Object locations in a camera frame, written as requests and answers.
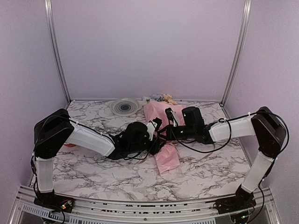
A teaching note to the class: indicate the aluminium front rail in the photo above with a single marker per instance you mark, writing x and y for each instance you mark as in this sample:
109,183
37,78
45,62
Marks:
96,211

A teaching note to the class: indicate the left aluminium frame post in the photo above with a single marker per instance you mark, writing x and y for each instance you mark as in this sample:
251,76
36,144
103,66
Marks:
54,43

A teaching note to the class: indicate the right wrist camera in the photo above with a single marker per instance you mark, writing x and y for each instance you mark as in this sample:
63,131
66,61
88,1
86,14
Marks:
172,117

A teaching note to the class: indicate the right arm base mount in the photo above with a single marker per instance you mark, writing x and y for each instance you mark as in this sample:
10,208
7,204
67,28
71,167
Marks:
241,200

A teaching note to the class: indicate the pink wrapping paper sheet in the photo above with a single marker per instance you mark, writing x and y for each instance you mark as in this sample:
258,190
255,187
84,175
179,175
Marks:
167,158

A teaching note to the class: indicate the right aluminium frame post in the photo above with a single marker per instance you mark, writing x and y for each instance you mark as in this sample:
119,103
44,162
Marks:
238,51

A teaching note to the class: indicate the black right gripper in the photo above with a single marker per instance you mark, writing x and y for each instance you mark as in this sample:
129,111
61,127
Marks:
170,136

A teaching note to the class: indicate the aluminium frame post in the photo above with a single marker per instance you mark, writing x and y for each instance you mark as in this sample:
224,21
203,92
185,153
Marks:
54,43
238,51

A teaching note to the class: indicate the white bowl with red outside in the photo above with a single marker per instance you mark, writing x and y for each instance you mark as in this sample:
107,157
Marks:
69,145

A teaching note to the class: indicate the striped grey ceramic plate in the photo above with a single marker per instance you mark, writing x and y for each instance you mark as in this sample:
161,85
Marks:
125,107

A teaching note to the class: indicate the blue fake flower stem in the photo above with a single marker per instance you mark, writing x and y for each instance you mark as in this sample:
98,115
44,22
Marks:
154,97

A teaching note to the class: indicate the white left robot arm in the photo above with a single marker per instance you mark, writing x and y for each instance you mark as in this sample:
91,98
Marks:
51,133

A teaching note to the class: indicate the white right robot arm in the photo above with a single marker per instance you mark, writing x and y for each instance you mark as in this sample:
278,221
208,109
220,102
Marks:
269,129

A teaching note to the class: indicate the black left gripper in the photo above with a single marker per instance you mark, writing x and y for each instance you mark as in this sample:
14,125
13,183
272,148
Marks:
156,147

